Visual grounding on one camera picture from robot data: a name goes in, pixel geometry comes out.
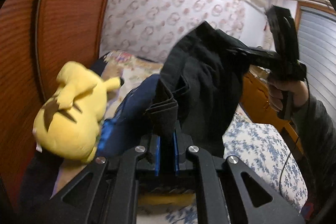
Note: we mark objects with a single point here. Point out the person's right forearm sleeve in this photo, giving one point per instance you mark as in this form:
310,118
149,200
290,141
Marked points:
317,133

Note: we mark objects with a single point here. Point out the black garment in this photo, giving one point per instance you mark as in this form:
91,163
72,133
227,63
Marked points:
200,86

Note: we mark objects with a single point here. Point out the navy blue folded garment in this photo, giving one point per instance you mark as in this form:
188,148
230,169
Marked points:
124,130

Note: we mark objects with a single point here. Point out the yellow folded cloth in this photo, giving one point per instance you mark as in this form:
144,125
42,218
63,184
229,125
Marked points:
155,199

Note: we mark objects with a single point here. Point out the long wooden sideboard cabinet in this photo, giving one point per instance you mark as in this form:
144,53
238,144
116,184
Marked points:
255,102

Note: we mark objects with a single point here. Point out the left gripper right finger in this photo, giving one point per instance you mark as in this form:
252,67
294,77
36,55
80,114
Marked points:
227,190

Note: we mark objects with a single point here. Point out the circle patterned lace curtain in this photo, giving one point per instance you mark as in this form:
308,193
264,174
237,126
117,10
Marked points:
150,28

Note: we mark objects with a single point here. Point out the grey window roller blind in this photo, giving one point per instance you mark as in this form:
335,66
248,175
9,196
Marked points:
316,37

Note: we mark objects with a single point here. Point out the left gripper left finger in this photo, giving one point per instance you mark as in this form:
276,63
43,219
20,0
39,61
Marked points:
106,190

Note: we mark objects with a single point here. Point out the pink floral beige blanket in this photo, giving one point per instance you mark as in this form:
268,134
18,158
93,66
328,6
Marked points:
132,69

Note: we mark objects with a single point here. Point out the blue floral white quilt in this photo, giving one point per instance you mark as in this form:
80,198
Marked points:
261,147

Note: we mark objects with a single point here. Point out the yellow plush toy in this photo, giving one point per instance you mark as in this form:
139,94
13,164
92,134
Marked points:
68,124

